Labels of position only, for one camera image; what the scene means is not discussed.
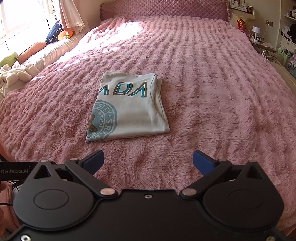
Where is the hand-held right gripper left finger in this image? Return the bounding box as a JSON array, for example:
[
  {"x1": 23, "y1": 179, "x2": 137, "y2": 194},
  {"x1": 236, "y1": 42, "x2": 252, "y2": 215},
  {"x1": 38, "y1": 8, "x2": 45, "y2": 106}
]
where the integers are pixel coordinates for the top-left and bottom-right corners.
[{"x1": 26, "y1": 149, "x2": 118, "y2": 200}]

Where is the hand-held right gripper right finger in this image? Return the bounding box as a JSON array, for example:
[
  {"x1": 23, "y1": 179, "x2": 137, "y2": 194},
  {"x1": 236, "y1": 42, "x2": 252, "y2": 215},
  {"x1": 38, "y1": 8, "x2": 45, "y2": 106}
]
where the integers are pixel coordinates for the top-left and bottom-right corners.
[{"x1": 179, "y1": 149, "x2": 270, "y2": 200}]

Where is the pale printed sweatshirt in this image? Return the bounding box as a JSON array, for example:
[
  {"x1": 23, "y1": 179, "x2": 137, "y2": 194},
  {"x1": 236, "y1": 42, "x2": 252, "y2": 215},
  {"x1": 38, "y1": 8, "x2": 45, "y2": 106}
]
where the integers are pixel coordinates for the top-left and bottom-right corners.
[{"x1": 85, "y1": 72, "x2": 171, "y2": 143}]

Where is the white shelving unit with clothes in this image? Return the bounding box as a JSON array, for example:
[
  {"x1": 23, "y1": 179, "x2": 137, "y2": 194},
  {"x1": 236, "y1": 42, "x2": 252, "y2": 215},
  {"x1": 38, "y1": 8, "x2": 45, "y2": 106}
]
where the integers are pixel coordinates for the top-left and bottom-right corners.
[{"x1": 279, "y1": 0, "x2": 296, "y2": 77}]

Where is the pink fluffy blanket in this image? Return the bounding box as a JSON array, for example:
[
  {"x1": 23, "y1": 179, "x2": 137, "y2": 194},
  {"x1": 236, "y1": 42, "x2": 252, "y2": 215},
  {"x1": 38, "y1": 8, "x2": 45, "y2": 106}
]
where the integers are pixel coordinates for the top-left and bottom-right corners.
[{"x1": 0, "y1": 14, "x2": 296, "y2": 232}]

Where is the white crumpled cloth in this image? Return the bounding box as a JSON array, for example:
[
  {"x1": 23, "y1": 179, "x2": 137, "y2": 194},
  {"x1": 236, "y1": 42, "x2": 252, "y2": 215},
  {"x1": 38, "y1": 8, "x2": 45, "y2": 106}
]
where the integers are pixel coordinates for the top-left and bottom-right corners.
[{"x1": 0, "y1": 64, "x2": 33, "y2": 93}]

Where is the green plush toy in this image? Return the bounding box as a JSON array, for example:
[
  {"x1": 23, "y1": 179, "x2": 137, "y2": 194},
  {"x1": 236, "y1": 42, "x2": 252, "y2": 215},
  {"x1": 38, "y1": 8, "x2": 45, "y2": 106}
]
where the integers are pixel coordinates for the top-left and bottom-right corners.
[{"x1": 0, "y1": 51, "x2": 18, "y2": 67}]

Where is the pale pink window cushion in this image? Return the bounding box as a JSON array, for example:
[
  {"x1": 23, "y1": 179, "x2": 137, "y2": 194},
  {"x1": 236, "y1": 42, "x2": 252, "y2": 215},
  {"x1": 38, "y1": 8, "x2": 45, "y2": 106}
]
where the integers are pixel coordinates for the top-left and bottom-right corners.
[{"x1": 21, "y1": 31, "x2": 87, "y2": 77}]

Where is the orange bolster cushion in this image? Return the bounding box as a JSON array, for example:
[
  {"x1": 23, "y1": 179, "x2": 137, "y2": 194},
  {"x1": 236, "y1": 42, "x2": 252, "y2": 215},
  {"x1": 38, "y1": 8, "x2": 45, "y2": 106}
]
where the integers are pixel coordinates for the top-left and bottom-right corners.
[{"x1": 17, "y1": 42, "x2": 47, "y2": 64}]

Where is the dried flower bunch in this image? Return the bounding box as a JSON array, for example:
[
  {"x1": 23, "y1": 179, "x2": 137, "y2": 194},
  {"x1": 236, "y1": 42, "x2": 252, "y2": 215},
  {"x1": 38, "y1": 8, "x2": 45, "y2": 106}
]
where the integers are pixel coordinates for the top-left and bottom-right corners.
[{"x1": 261, "y1": 50, "x2": 277, "y2": 62}]

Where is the orange plush toy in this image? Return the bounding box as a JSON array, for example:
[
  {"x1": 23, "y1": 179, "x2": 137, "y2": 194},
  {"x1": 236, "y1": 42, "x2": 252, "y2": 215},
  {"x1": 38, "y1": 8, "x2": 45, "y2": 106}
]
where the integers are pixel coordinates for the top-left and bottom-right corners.
[{"x1": 57, "y1": 30, "x2": 74, "y2": 41}]

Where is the wooden nightstand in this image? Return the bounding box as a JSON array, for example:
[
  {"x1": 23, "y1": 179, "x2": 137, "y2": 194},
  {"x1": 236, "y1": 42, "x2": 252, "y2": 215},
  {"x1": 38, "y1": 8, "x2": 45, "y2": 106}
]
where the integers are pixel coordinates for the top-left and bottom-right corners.
[{"x1": 251, "y1": 38, "x2": 278, "y2": 50}]

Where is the green storage bin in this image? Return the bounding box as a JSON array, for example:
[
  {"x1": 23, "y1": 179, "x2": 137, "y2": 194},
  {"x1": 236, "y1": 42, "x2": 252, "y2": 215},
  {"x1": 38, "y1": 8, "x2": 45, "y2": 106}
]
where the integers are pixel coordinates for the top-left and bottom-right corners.
[{"x1": 277, "y1": 47, "x2": 293, "y2": 65}]

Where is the navy patterned pillow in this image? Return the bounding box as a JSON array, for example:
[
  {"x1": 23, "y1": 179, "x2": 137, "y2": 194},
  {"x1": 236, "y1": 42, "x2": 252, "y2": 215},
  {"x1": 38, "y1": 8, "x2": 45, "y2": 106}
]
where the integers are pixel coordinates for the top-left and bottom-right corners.
[{"x1": 45, "y1": 20, "x2": 62, "y2": 45}]

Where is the pink curtain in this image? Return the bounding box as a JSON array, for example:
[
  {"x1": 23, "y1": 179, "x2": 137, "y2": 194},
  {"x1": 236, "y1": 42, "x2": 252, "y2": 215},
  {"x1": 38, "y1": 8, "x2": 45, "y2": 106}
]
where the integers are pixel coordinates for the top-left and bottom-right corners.
[{"x1": 58, "y1": 0, "x2": 85, "y2": 33}]

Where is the window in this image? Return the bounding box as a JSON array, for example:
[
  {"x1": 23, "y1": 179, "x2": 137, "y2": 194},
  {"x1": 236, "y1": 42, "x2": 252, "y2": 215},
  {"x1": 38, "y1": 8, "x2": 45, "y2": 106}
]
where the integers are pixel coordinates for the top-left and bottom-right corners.
[{"x1": 0, "y1": 0, "x2": 60, "y2": 54}]

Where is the beige bedside shelf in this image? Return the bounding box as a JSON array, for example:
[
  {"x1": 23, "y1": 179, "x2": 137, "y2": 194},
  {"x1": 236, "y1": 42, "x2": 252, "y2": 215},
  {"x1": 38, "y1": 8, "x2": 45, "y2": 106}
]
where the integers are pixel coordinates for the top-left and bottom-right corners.
[{"x1": 228, "y1": 0, "x2": 256, "y2": 30}]

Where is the purple quilted headboard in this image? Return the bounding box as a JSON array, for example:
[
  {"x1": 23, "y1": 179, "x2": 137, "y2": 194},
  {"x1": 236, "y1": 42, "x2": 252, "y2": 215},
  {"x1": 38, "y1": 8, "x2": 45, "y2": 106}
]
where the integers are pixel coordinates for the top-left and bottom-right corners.
[{"x1": 100, "y1": 0, "x2": 232, "y2": 22}]

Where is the beige bed frame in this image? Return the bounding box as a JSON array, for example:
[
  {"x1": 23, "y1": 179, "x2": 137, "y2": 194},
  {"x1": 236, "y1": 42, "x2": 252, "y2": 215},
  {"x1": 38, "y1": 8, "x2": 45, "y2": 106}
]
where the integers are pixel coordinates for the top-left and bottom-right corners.
[{"x1": 268, "y1": 58, "x2": 296, "y2": 86}]

